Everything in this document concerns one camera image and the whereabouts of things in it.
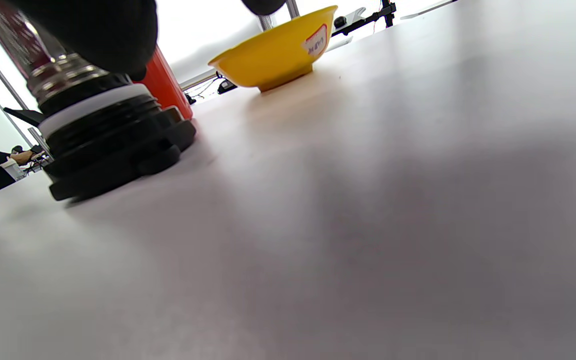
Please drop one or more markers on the person's right hand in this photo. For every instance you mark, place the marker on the person's right hand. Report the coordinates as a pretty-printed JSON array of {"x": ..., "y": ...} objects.
[{"x": 108, "y": 30}]

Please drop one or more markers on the orange hot water kettle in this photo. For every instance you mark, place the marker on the orange hot water kettle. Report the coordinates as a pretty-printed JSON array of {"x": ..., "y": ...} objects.
[{"x": 168, "y": 85}]

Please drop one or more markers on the black kettle lid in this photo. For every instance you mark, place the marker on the black kettle lid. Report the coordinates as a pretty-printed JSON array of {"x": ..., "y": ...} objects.
[{"x": 103, "y": 135}]

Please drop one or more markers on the yellow bowl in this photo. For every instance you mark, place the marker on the yellow bowl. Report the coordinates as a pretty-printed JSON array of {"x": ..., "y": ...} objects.
[{"x": 273, "y": 55}]

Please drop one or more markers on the aluminium frame post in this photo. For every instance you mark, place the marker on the aluminium frame post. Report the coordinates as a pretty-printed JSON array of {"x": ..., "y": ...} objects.
[{"x": 3, "y": 75}]

